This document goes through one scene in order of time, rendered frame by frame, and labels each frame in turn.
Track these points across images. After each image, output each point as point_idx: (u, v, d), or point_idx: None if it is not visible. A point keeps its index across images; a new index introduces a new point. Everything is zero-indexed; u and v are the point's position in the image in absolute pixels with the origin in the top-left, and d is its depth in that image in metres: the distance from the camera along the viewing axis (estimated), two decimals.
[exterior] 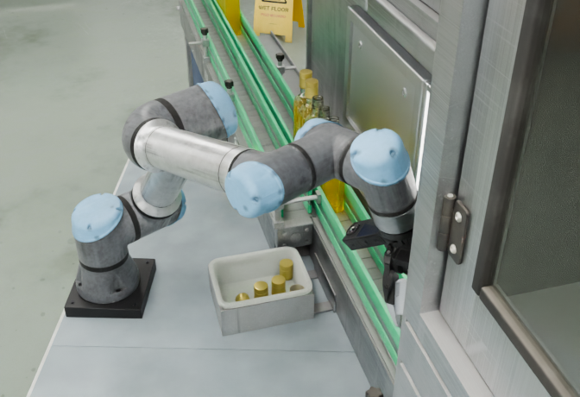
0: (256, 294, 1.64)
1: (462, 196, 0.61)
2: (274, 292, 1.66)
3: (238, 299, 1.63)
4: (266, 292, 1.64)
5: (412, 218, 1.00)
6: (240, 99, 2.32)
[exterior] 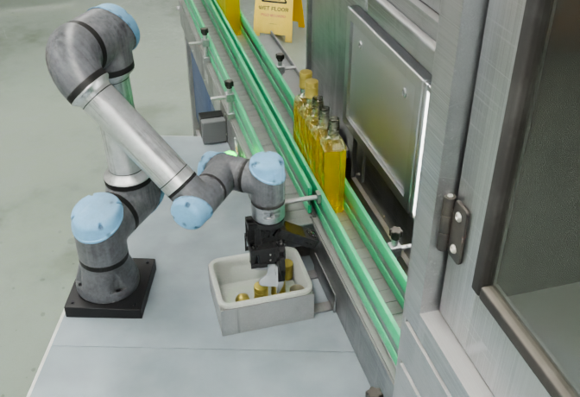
0: (256, 294, 1.64)
1: (462, 196, 0.61)
2: (274, 292, 1.67)
3: (238, 299, 1.63)
4: (266, 292, 1.64)
5: (251, 206, 1.54)
6: (240, 99, 2.32)
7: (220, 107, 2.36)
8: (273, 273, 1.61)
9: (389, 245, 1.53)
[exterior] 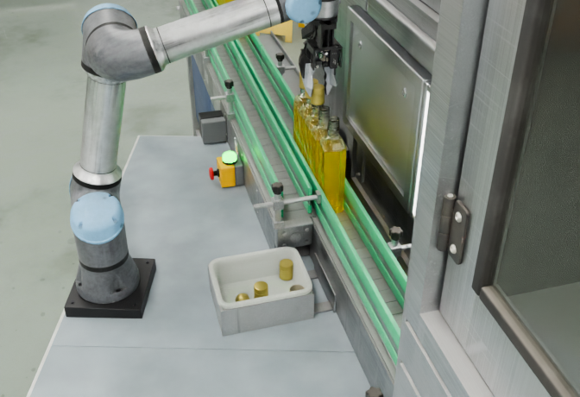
0: (256, 294, 1.64)
1: (462, 196, 0.61)
2: (324, 97, 1.74)
3: (238, 299, 1.63)
4: (266, 292, 1.64)
5: (320, 10, 1.56)
6: (240, 99, 2.32)
7: (220, 107, 2.36)
8: (331, 70, 1.69)
9: (389, 245, 1.53)
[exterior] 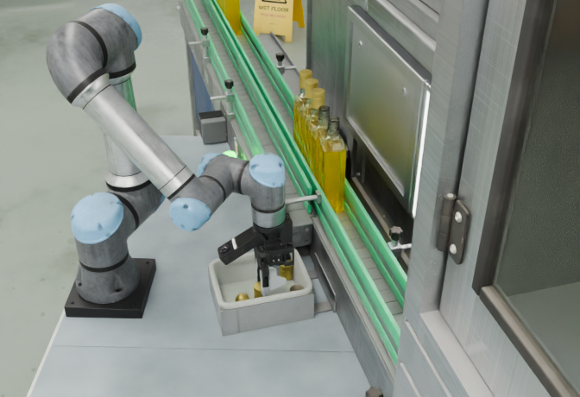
0: (256, 294, 1.64)
1: (462, 196, 0.61)
2: (324, 101, 1.74)
3: (238, 299, 1.63)
4: None
5: (285, 211, 1.53)
6: (240, 99, 2.32)
7: (220, 107, 2.36)
8: None
9: (389, 245, 1.53)
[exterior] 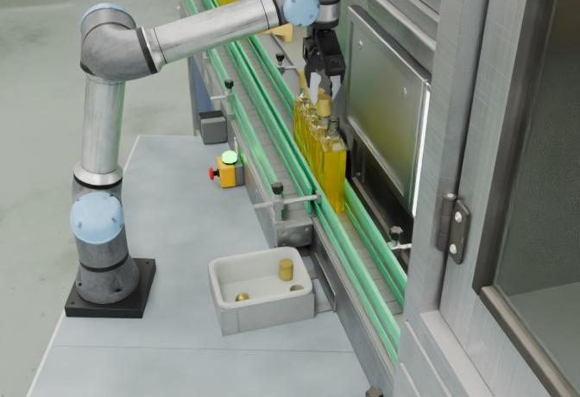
0: (330, 104, 1.68)
1: (462, 196, 0.61)
2: None
3: (238, 299, 1.63)
4: None
5: None
6: (240, 99, 2.32)
7: (220, 107, 2.36)
8: None
9: (389, 245, 1.53)
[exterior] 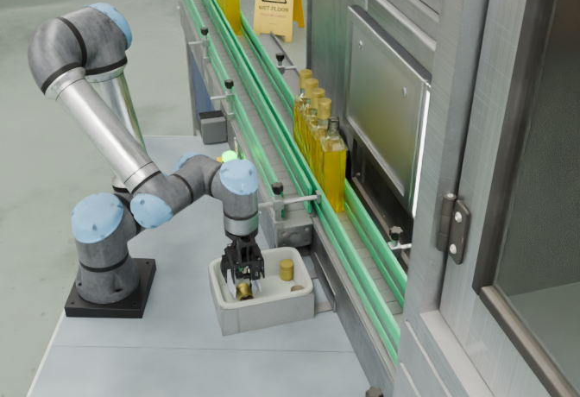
0: (330, 108, 1.69)
1: (462, 196, 0.61)
2: None
3: (238, 288, 1.61)
4: None
5: (237, 228, 1.45)
6: (240, 99, 2.32)
7: (220, 107, 2.36)
8: None
9: (389, 245, 1.53)
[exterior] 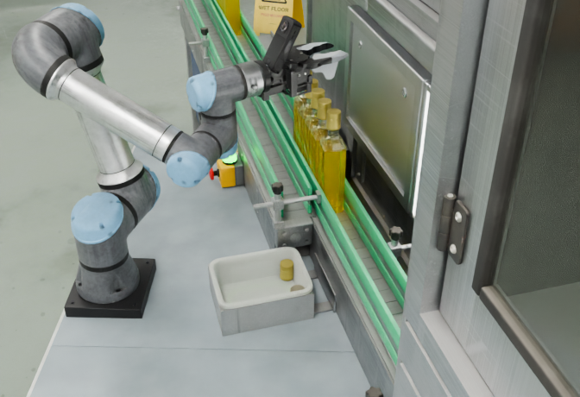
0: (330, 108, 1.69)
1: (462, 196, 0.61)
2: None
3: (326, 116, 1.65)
4: None
5: None
6: (240, 99, 2.32)
7: None
8: (321, 66, 1.52)
9: (389, 245, 1.53)
